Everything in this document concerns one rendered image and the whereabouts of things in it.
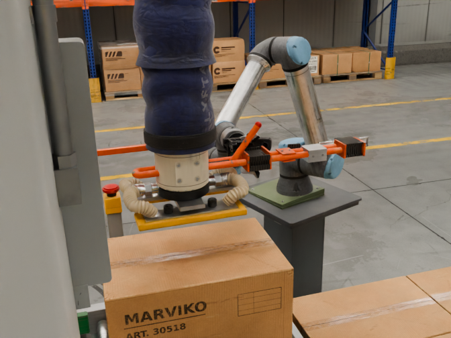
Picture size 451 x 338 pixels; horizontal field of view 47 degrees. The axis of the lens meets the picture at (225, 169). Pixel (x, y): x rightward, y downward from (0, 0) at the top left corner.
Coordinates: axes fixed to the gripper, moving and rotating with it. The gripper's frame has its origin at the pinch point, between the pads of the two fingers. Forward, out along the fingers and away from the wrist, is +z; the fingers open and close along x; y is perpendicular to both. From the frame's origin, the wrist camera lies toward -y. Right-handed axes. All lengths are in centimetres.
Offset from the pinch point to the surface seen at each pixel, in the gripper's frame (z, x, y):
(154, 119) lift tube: 6.2, 18.1, 35.7
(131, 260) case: -3, -32, 45
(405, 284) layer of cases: -12, -72, -73
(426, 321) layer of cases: 13, -72, -65
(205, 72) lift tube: 6.4, 30.6, 19.6
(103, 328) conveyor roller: -24, -72, 57
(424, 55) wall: -799, -108, -689
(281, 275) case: 20.2, -33.9, 0.6
